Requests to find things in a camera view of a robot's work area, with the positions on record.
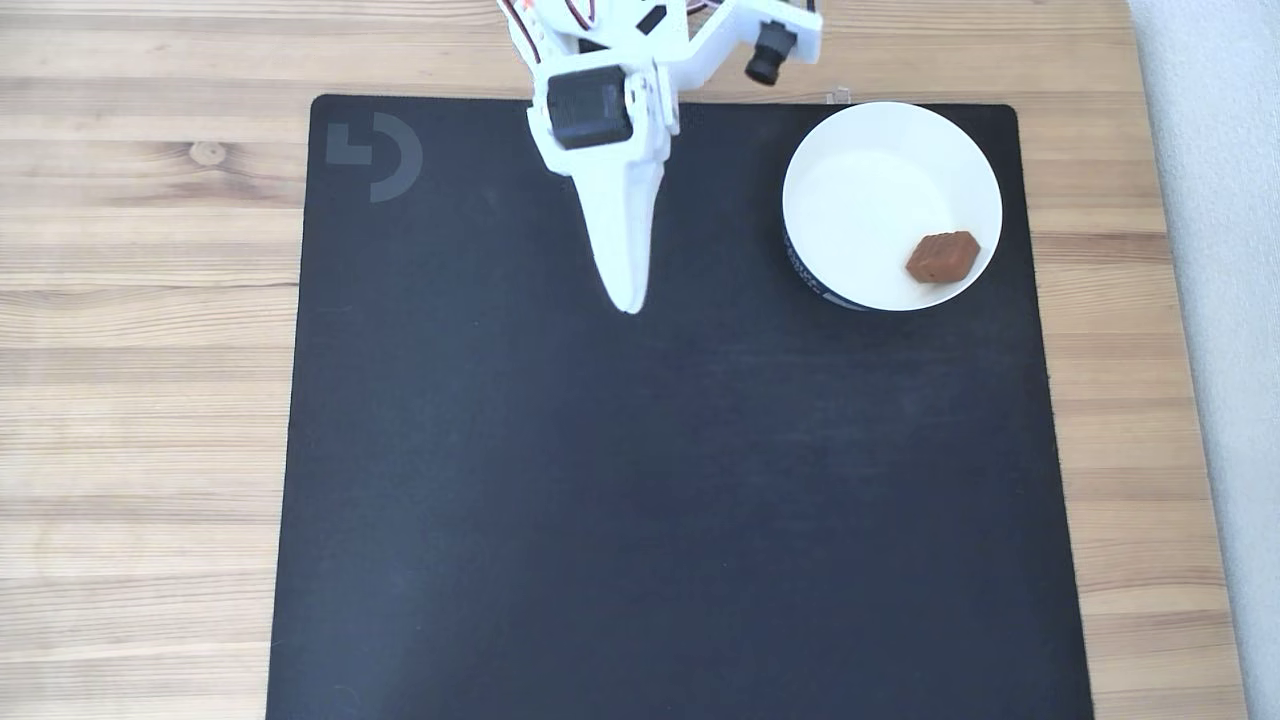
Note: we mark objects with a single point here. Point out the white bowl navy printed outside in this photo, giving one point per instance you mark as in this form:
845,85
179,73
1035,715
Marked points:
860,200

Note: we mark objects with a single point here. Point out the black cloth desk mat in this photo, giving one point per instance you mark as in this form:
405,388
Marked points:
600,520

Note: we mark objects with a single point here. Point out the small clear plastic clip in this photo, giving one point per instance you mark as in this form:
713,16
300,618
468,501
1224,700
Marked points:
839,96

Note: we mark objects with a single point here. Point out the brown block toy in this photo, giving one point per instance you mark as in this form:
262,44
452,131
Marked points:
942,257

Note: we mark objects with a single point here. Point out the black camera on white bracket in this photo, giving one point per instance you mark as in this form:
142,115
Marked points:
770,52

